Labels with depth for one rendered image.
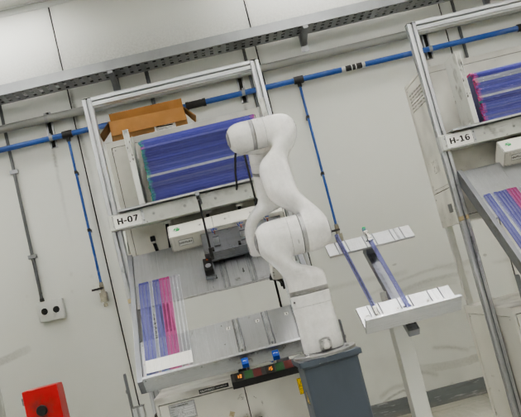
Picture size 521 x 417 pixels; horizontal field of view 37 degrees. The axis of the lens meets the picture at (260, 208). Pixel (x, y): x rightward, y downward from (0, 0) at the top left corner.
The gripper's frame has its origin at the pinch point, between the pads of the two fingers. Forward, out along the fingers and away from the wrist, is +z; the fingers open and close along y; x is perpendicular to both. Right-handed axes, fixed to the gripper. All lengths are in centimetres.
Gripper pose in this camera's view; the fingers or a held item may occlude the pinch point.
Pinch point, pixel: (285, 282)
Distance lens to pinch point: 298.1
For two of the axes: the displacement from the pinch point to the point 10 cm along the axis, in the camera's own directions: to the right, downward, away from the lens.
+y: -9.7, 2.3, -0.6
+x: 2.1, 7.0, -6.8
